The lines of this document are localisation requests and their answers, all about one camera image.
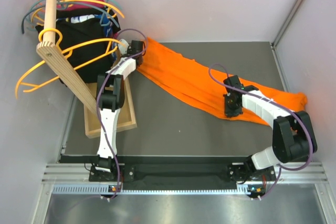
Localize orange trousers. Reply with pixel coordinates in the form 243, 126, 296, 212
137, 37, 308, 126

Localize yellow hanger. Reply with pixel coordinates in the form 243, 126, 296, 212
30, 0, 125, 27
15, 38, 121, 99

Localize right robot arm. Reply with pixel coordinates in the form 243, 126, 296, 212
223, 75, 318, 180

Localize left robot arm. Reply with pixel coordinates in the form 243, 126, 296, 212
89, 40, 145, 182

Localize teal hanger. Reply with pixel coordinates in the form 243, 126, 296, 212
20, 0, 123, 35

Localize blue hanging garment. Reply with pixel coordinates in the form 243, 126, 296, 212
95, 14, 120, 63

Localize black hanging garment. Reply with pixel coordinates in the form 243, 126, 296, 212
35, 8, 122, 84

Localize wooden rack base tray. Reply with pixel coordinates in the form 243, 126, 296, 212
83, 79, 137, 138

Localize pink hanging garment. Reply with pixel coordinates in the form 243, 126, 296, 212
57, 0, 106, 11

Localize wooden rack pole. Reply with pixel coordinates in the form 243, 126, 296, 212
36, 0, 98, 114

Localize corner aluminium profile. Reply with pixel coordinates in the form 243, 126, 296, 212
271, 0, 305, 50

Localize aluminium frame rail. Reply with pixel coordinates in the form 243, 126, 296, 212
32, 157, 335, 223

